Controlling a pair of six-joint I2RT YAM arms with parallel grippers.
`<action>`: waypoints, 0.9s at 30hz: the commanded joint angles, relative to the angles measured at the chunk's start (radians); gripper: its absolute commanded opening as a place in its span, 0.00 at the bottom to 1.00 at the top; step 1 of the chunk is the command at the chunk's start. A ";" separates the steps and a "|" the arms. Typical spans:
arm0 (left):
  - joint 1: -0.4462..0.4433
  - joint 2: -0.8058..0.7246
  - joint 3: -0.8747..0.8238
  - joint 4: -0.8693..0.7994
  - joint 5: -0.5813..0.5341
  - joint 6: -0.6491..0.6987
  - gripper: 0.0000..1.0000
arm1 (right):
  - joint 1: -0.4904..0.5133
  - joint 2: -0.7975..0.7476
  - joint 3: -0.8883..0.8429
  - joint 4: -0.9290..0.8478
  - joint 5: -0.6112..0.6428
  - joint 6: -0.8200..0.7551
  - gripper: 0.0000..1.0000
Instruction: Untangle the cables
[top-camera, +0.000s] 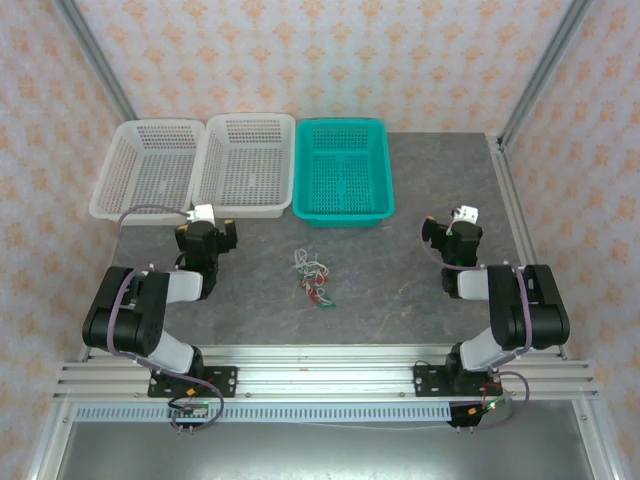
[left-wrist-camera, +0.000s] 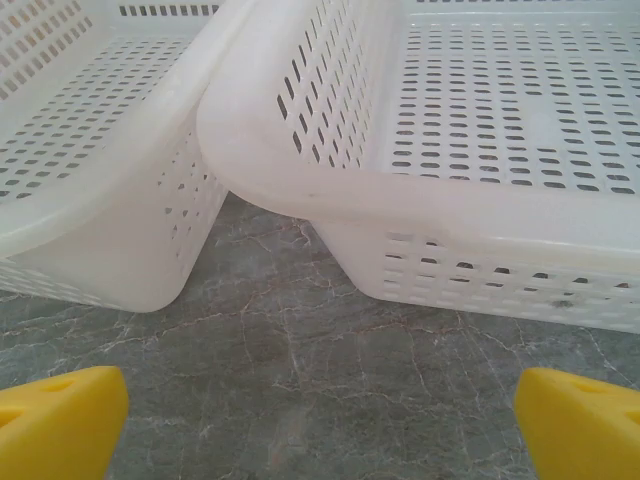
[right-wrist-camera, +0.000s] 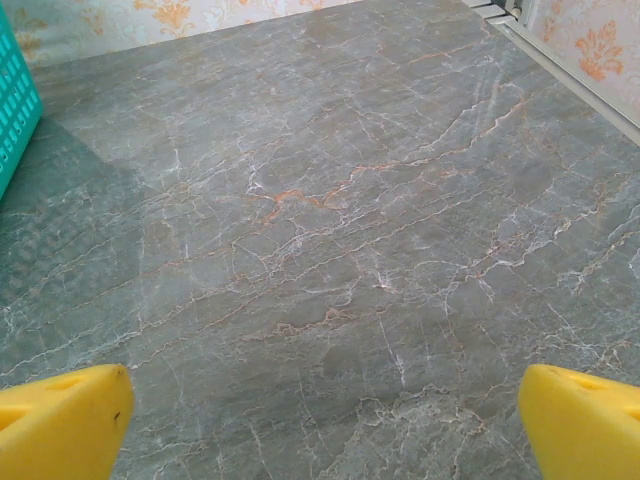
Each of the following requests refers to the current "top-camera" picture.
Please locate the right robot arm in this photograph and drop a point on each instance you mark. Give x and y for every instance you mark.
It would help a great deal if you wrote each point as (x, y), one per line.
(530, 310)

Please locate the teal perforated plastic basket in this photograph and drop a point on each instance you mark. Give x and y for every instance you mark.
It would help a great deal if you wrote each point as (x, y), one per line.
(345, 170)

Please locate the aluminium mounting rail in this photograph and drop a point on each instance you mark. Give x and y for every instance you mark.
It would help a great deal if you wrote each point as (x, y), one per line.
(325, 375)

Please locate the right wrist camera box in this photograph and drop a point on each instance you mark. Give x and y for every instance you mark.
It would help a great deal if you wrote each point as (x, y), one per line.
(467, 214)

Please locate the white perforated plastic basket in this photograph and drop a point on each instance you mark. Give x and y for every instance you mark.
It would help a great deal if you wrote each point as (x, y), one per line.
(145, 170)
(245, 165)

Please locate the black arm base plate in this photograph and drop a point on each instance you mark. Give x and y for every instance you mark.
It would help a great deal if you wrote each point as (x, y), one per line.
(220, 380)
(427, 380)

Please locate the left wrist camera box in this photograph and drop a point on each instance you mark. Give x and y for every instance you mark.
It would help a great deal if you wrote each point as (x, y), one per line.
(204, 213)

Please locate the aluminium table edge rail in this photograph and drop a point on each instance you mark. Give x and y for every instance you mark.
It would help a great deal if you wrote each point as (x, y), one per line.
(515, 210)

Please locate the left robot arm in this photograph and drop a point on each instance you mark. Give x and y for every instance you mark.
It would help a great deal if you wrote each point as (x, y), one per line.
(140, 320)

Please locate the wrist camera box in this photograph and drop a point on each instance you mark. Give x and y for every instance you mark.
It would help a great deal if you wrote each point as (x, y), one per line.
(204, 213)
(467, 214)

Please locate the grey metal sheet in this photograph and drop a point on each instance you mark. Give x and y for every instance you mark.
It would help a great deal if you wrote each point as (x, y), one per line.
(325, 450)

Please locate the small circuit board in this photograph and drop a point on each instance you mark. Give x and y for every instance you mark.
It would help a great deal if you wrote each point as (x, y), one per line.
(467, 417)
(192, 412)

